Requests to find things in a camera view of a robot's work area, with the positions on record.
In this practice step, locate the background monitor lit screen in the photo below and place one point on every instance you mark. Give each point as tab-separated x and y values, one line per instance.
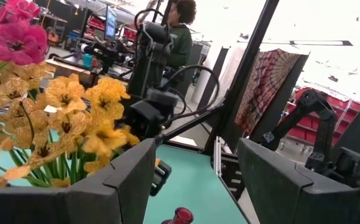
110	25

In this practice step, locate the red storage bins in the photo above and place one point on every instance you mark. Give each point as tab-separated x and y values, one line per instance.
341	105

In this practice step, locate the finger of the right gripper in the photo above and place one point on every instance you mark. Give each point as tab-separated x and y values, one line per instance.
161	177

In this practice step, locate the teal cup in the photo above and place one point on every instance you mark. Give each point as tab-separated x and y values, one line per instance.
88	60

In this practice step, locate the red ribbed glass vase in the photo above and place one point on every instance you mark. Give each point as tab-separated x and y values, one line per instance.
181	216

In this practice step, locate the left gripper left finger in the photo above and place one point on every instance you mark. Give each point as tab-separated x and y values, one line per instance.
58	205

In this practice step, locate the pink artificial flower bunch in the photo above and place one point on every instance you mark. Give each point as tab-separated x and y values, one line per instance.
18	46

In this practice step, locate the maroon patterned tapestry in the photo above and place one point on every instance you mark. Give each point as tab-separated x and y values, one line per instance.
266	87

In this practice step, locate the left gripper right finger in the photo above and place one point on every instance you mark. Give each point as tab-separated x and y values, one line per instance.
291	199

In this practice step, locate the teal table mat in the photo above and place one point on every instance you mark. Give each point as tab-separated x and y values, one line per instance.
192	186

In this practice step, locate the black background robot arm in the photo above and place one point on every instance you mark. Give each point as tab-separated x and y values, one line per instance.
322	124
105	53

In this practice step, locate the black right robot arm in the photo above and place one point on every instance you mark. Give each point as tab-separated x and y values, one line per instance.
148	62

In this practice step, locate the person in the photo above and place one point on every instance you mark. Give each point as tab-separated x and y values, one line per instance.
181	43

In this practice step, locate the orange artificial flower bunch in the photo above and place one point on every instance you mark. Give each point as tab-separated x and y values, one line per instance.
64	93

